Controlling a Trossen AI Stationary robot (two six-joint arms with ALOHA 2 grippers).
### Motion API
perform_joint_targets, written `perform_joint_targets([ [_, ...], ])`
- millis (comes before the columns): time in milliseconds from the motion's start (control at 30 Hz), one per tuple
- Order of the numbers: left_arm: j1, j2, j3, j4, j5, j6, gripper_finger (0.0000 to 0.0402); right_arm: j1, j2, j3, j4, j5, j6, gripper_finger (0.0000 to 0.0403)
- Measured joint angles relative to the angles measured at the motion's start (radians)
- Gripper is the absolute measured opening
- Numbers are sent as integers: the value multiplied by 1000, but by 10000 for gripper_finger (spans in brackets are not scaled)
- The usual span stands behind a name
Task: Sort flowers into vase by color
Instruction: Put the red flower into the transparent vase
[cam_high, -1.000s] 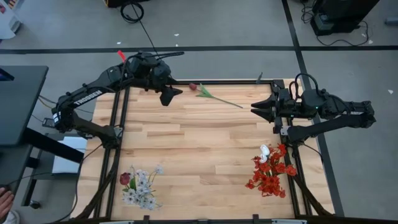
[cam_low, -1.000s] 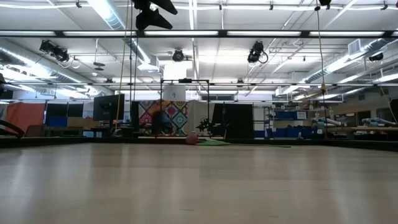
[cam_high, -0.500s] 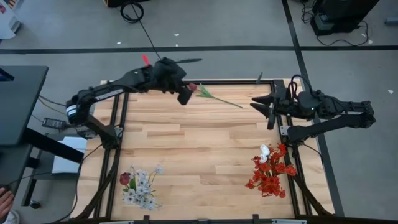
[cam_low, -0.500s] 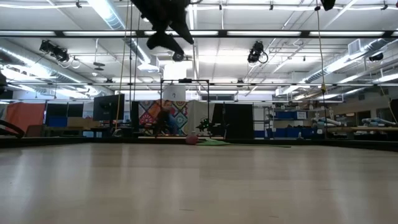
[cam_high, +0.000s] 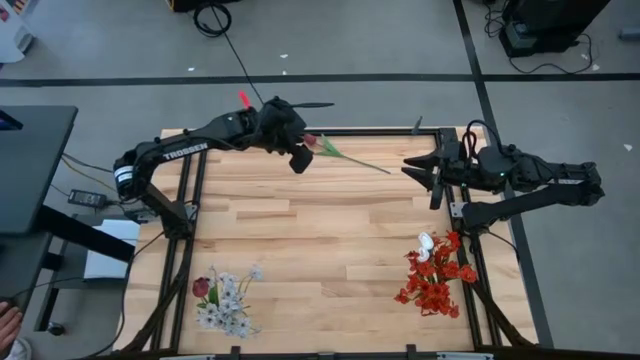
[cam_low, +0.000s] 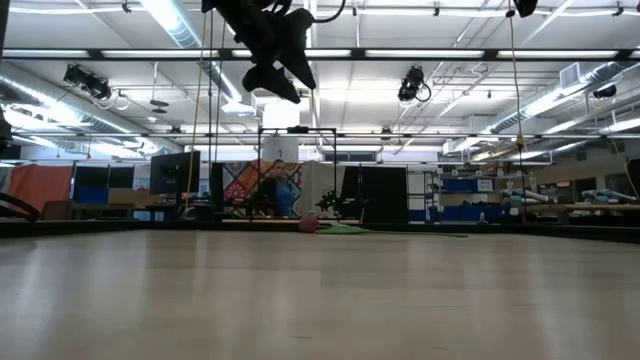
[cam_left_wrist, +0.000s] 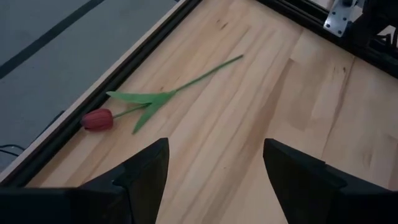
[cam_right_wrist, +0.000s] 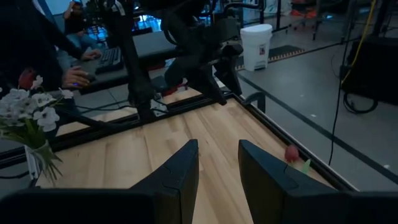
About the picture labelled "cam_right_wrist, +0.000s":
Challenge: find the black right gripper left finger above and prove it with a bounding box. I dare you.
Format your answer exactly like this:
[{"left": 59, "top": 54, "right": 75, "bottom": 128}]
[{"left": 0, "top": 139, "right": 200, "bottom": 224}]

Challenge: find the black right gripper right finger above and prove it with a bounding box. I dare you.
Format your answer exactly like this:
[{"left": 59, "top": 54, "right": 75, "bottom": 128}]
[{"left": 238, "top": 139, "right": 398, "bottom": 224}]

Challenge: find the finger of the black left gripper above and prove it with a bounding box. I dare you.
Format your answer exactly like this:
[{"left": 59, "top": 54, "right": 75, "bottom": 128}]
[
  {"left": 164, "top": 65, "right": 228, "bottom": 107},
  {"left": 213, "top": 45, "right": 244, "bottom": 97}
]

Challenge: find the white artificial flower bunch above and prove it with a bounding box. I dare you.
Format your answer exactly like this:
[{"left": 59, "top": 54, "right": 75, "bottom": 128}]
[
  {"left": 0, "top": 88, "right": 40, "bottom": 150},
  {"left": 29, "top": 74, "right": 75, "bottom": 184}
]

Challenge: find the dark red artificial tulip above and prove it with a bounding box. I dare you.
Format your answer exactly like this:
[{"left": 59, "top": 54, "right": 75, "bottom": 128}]
[
  {"left": 284, "top": 144, "right": 312, "bottom": 175},
  {"left": 17, "top": 67, "right": 35, "bottom": 91}
]

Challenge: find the clear glass vase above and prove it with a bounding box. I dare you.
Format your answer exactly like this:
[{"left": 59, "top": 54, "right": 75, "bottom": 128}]
[{"left": 24, "top": 141, "right": 52, "bottom": 184}]

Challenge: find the small red object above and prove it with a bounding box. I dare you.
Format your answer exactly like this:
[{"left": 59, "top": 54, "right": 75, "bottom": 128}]
[{"left": 161, "top": 83, "right": 188, "bottom": 97}]

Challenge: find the white trash bin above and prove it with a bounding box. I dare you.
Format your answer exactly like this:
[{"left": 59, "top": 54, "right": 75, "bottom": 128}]
[{"left": 239, "top": 24, "right": 274, "bottom": 72}]

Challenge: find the black office desk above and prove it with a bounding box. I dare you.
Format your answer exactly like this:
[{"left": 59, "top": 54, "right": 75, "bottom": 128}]
[{"left": 74, "top": 29, "right": 190, "bottom": 96}]

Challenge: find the lit computer monitor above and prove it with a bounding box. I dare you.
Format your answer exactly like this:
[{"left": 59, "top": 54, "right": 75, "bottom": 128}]
[{"left": 138, "top": 14, "right": 162, "bottom": 32}]

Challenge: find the black computer keyboard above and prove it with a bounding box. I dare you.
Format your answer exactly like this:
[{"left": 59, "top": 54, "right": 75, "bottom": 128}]
[{"left": 95, "top": 46, "right": 126, "bottom": 75}]

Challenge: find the person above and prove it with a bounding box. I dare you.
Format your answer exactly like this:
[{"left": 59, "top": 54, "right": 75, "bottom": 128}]
[
  {"left": 0, "top": 0, "right": 91, "bottom": 94},
  {"left": 63, "top": 0, "right": 103, "bottom": 62}
]

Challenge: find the black cabinet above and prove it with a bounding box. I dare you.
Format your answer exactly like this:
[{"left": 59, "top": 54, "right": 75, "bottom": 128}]
[{"left": 341, "top": 35, "right": 398, "bottom": 106}]

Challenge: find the black aluminium table frame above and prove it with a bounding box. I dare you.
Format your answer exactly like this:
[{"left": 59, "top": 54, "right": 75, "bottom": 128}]
[{"left": 0, "top": 91, "right": 358, "bottom": 192}]

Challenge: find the black floor cable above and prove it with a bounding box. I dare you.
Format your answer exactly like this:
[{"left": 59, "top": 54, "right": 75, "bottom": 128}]
[{"left": 328, "top": 40, "right": 379, "bottom": 166}]

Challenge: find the yellow power cable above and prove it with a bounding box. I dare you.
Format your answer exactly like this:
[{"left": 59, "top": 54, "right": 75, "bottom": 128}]
[{"left": 340, "top": 0, "right": 377, "bottom": 86}]

